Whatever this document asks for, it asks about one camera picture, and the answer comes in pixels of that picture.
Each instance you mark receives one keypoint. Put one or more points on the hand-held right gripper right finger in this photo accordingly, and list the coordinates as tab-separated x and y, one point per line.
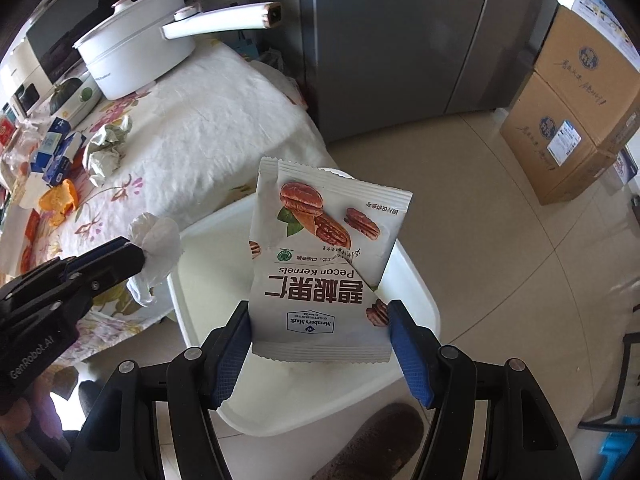
412	355

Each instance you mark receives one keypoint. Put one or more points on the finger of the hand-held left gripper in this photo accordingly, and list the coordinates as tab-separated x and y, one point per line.
110	270
100	252

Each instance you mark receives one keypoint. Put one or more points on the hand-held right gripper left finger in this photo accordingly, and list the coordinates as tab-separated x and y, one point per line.
230	360

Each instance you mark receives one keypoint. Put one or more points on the white tissue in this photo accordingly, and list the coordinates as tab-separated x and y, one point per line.
160	240

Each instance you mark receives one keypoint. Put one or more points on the white paper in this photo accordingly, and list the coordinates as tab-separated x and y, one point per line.
102	165

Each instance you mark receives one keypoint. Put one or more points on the white plastic bin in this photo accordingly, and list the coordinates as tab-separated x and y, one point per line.
210	260

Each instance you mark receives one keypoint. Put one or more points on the silver wrapper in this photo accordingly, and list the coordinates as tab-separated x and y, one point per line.
107	135

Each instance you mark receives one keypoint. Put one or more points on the white nut packet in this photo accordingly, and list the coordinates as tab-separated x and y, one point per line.
320	240

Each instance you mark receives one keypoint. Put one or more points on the yellow crumpled wrapper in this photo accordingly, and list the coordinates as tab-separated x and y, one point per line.
57	200

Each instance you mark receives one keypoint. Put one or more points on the dark green squash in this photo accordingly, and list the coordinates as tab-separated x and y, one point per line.
65	91

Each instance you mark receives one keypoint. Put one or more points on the floral tablecloth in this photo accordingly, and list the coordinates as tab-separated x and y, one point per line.
200	110

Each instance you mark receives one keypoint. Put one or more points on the white electric pot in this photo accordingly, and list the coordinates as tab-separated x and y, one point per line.
130	65

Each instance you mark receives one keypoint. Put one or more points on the cream air fryer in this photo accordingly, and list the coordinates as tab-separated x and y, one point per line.
12	77

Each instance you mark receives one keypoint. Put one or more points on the black microwave oven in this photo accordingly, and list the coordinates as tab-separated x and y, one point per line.
60	55

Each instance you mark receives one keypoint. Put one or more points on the blue plastic object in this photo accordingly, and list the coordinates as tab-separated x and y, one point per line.
620	447

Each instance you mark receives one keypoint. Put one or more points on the glass pot lid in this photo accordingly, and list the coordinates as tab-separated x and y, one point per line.
122	9

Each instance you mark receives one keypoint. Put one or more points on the white plastic bag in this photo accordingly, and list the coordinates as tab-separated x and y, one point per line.
280	82

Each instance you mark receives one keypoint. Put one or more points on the cardboard box with label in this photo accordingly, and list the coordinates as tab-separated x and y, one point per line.
540	130

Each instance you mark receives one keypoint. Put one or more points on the printed white package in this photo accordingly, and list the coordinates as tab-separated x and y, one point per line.
629	166

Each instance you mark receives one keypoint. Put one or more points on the grey refrigerator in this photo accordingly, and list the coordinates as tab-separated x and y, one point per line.
400	35

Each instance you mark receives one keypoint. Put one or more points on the blue and white carton box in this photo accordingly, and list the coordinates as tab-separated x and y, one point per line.
600	10

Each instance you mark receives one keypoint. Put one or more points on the black metal frame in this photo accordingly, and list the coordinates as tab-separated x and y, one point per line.
625	360

